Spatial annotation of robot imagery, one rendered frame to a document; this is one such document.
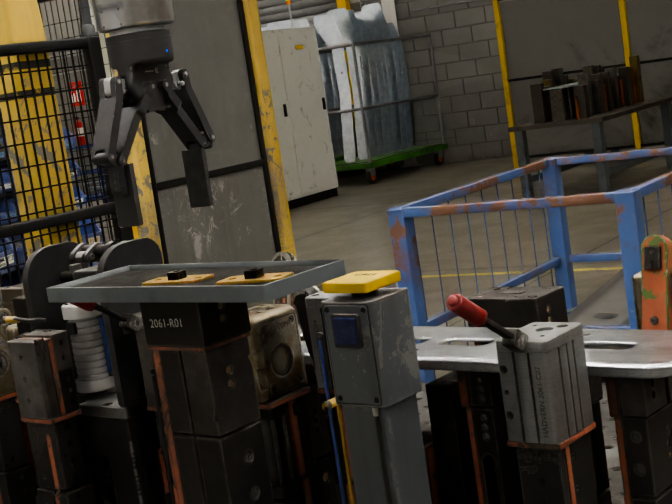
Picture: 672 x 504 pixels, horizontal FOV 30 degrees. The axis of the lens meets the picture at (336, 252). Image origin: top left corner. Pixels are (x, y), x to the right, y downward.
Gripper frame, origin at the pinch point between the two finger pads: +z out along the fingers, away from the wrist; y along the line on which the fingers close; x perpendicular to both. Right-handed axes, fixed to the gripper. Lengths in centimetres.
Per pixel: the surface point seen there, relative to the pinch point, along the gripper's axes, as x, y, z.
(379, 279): 29.4, 4.6, 9.1
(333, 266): 19.8, -2.5, 8.7
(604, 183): -267, -942, 113
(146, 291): -0.1, 6.0, 8.8
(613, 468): 26, -68, 55
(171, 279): -0.3, 0.9, 8.5
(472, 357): 25.8, -22.0, 24.5
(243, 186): -222, -334, 29
